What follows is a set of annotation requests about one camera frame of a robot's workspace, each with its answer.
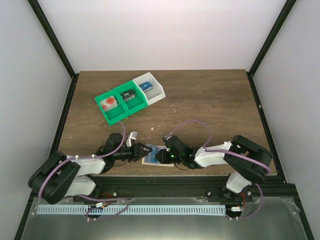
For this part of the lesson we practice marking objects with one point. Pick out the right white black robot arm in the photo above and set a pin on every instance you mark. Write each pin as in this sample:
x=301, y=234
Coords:
x=250, y=161

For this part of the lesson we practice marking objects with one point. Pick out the white red card stack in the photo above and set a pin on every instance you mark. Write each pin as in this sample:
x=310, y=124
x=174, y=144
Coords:
x=108, y=103

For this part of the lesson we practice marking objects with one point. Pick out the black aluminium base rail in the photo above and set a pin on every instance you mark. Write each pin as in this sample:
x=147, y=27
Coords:
x=204, y=187

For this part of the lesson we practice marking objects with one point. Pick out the right black frame post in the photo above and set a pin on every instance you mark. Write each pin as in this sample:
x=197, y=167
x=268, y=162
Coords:
x=280, y=20

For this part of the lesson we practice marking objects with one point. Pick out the blue credit card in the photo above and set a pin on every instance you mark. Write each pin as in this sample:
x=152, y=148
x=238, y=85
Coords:
x=150, y=158

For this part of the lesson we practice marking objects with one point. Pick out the black frame post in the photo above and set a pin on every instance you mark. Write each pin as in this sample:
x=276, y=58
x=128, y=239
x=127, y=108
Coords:
x=280, y=20
x=40, y=15

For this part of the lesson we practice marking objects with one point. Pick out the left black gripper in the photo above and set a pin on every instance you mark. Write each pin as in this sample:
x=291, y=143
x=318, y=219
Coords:
x=137, y=151

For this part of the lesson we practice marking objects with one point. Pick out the left black frame post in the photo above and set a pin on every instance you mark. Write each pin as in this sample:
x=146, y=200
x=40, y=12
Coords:
x=40, y=15

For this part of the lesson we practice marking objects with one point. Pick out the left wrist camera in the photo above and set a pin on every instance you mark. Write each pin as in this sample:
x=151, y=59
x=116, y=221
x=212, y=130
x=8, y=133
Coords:
x=132, y=137

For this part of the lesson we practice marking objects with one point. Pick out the light blue slotted cable duct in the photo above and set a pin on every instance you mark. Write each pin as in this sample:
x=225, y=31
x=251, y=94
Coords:
x=203, y=210

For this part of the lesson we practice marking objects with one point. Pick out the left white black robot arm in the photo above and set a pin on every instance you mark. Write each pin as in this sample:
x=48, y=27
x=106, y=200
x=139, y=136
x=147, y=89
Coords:
x=63, y=175

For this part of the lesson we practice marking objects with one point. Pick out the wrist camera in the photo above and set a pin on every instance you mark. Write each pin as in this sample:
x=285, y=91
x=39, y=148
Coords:
x=167, y=137
x=132, y=137

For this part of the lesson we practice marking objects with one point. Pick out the green plastic bin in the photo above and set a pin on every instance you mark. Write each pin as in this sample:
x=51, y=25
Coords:
x=134, y=105
x=115, y=115

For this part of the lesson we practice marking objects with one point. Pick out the blue card stack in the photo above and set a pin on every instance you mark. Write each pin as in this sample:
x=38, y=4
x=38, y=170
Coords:
x=146, y=86

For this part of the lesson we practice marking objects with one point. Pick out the middle green plastic bin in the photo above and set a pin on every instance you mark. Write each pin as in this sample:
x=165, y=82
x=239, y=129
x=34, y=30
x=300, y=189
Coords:
x=134, y=105

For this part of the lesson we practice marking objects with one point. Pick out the left green plastic bin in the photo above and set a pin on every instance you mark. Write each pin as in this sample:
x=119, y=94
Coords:
x=115, y=115

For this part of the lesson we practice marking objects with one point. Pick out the black card stack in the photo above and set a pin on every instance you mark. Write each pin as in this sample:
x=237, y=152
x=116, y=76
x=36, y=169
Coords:
x=128, y=94

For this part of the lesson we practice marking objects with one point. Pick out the white plastic bin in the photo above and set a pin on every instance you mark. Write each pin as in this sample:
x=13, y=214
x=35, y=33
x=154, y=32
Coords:
x=154, y=95

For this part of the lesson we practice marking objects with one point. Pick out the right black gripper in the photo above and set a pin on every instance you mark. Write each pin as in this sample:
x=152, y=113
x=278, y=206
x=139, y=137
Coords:
x=162, y=157

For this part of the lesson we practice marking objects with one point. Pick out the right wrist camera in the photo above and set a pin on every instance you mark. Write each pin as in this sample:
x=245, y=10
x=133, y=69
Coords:
x=167, y=137

